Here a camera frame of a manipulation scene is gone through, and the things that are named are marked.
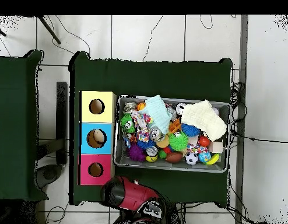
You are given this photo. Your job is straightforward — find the wooden box with three holes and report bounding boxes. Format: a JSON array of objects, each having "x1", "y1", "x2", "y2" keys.
[{"x1": 78, "y1": 90, "x2": 117, "y2": 186}]

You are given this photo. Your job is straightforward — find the colourful heart print cloth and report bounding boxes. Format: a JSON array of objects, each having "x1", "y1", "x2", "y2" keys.
[{"x1": 131, "y1": 109, "x2": 154, "y2": 144}]

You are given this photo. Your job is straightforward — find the silver drink can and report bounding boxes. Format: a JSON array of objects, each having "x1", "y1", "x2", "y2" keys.
[{"x1": 149, "y1": 126, "x2": 166, "y2": 142}]

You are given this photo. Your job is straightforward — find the light blue waffle cloth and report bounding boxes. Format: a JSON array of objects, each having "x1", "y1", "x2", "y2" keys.
[{"x1": 138, "y1": 94, "x2": 173, "y2": 135}]

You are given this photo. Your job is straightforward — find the small green fuzzy eyed toy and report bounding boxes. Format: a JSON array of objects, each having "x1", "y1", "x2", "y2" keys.
[{"x1": 120, "y1": 114, "x2": 136, "y2": 134}]

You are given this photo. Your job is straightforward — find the purple spiky ball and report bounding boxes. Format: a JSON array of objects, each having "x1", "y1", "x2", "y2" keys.
[{"x1": 126, "y1": 143, "x2": 146, "y2": 163}]

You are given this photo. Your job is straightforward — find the large green fuzzy eyed toy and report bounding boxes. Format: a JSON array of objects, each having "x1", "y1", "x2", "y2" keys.
[{"x1": 168, "y1": 131, "x2": 189, "y2": 152}]

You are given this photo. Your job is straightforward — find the brown toy football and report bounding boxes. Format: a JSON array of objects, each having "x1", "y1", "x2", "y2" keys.
[{"x1": 165, "y1": 151, "x2": 184, "y2": 164}]

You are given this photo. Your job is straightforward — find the dark green table cloth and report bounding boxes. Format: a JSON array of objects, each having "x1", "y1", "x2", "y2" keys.
[{"x1": 68, "y1": 50, "x2": 234, "y2": 209}]

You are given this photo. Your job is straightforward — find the black and white soccer ball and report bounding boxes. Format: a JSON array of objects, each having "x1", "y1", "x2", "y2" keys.
[{"x1": 184, "y1": 152, "x2": 199, "y2": 166}]

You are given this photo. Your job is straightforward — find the cream waffle cloth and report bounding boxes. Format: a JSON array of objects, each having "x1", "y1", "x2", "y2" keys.
[{"x1": 180, "y1": 99, "x2": 228, "y2": 142}]

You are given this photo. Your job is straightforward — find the blue globe print ball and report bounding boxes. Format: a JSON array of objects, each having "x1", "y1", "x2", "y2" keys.
[{"x1": 198, "y1": 150, "x2": 212, "y2": 163}]

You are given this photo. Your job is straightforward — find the black flat panel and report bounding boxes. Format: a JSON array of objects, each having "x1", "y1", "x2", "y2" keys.
[{"x1": 55, "y1": 80, "x2": 68, "y2": 165}]

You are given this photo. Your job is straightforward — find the grey oval floor object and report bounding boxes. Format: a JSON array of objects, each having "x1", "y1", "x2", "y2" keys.
[{"x1": 35, "y1": 163, "x2": 64, "y2": 190}]

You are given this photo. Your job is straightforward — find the green covered side table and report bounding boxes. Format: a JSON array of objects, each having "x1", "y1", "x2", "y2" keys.
[{"x1": 0, "y1": 49, "x2": 50, "y2": 202}]

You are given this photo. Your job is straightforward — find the long black tripod leg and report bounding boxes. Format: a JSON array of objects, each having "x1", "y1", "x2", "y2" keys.
[{"x1": 37, "y1": 15, "x2": 62, "y2": 45}]

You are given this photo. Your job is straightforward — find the silver wire mesh bin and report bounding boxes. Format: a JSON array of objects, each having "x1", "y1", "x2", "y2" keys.
[{"x1": 113, "y1": 94, "x2": 231, "y2": 174}]

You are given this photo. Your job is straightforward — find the black floor cable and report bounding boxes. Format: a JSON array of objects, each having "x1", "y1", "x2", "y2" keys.
[{"x1": 230, "y1": 129, "x2": 288, "y2": 144}]

